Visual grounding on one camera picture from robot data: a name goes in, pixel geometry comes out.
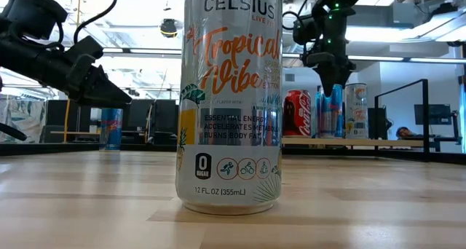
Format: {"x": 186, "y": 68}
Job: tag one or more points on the long linear ceiling light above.
{"x": 400, "y": 59}

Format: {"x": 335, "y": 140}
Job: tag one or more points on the black frame wooden shelf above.
{"x": 364, "y": 142}

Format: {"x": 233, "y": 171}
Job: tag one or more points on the white green printed banner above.
{"x": 22, "y": 121}

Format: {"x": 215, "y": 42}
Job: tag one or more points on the white Celsius energy drink can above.
{"x": 356, "y": 114}
{"x": 229, "y": 132}

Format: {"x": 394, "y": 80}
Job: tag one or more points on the black office partition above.
{"x": 145, "y": 114}

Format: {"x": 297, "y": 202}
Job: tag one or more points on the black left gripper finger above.
{"x": 96, "y": 90}

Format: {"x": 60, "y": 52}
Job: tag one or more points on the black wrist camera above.
{"x": 32, "y": 12}
{"x": 306, "y": 30}

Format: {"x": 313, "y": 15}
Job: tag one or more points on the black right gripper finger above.
{"x": 333, "y": 78}

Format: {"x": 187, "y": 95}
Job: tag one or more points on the black computer monitor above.
{"x": 433, "y": 114}

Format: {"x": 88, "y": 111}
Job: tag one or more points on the wooden background desk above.
{"x": 73, "y": 133}

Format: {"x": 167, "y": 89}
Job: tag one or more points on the person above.
{"x": 405, "y": 132}

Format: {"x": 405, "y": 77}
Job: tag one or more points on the red Coca-Cola can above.
{"x": 303, "y": 114}

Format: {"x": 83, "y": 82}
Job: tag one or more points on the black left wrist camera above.
{"x": 32, "y": 12}

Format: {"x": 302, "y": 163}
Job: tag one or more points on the black aluminium table frame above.
{"x": 54, "y": 149}

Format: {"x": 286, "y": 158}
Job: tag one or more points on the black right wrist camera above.
{"x": 306, "y": 30}

